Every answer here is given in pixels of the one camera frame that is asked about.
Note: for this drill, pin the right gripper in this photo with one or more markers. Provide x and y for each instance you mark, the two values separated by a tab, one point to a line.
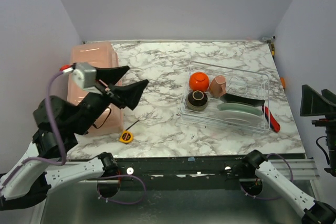
323	121

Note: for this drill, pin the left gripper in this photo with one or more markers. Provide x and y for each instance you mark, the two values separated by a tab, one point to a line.
107	91

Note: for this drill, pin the beige bowl dark rim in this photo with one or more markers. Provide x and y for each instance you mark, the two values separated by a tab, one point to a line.
197	100

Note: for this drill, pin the red black utensil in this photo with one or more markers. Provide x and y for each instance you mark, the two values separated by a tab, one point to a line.
274	125

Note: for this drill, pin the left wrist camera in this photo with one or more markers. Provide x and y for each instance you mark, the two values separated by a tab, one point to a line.
84	76

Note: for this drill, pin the pink floral mug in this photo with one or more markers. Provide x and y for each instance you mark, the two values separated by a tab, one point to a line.
217	88

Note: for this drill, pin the black mounting rail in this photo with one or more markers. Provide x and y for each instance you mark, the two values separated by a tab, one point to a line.
184	173

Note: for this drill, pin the teal square plate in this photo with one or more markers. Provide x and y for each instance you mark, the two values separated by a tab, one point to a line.
227	97

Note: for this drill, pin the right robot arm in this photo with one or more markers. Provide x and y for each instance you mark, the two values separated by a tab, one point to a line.
288	182

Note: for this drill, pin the mint floral round plate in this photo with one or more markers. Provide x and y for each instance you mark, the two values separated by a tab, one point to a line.
240	107

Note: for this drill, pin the orange clip on wall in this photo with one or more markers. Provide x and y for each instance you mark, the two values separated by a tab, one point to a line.
283	82

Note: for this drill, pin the yellow tape measure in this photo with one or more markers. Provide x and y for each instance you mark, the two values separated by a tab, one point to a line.
126	137

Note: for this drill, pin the yellow black tool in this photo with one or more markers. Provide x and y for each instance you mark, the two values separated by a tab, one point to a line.
272	46

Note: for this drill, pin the pink plastic storage box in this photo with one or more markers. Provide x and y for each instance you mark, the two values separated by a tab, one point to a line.
100	55

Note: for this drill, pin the orange bowl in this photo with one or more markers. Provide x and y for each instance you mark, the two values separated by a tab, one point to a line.
199	81

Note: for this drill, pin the clear dish rack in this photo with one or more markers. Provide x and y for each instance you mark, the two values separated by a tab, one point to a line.
244	83

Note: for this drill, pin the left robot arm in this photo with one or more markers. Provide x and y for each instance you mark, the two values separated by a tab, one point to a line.
41	170

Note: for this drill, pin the white plate red characters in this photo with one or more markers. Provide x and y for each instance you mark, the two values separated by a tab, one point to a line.
238	117

